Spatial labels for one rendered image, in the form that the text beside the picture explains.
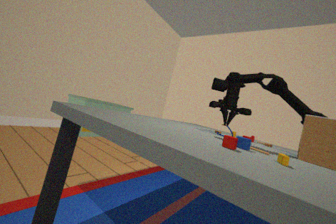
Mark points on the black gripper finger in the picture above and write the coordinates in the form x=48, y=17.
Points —
x=225, y=115
x=231, y=116

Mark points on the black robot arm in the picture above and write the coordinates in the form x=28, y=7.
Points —
x=235, y=81

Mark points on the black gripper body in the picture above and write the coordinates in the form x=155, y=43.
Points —
x=230, y=103

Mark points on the blue block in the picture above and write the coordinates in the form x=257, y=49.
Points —
x=243, y=143

